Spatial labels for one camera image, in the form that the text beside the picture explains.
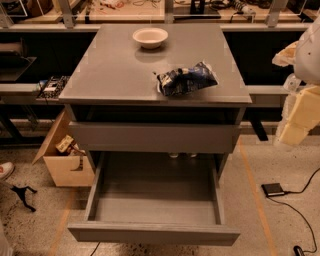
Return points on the padded gripper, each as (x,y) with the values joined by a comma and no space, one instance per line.
(308,58)

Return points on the black patterned device on shelf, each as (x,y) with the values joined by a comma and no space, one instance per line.
(52,87)

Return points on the grey drawer cabinet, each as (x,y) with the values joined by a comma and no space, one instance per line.
(115,81)

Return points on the black tripod stand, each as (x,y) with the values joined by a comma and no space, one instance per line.
(21,192)

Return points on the open grey middle drawer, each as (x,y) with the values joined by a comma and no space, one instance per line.
(154,199)

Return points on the white paper bowl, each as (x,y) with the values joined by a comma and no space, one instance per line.
(150,38)

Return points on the white and red shoe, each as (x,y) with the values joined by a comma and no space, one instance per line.
(6,169)

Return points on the yellow item in box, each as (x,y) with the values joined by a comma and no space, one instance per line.
(64,144)

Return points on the blue chip bag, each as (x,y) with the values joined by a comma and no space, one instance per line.
(182,81)

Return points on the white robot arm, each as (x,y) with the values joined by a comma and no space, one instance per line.
(311,35)

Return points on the black foot pedal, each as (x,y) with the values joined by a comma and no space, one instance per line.
(272,190)

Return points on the cardboard box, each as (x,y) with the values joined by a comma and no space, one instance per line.
(65,169)

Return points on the closed grey top drawer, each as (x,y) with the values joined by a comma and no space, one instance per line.
(140,137)

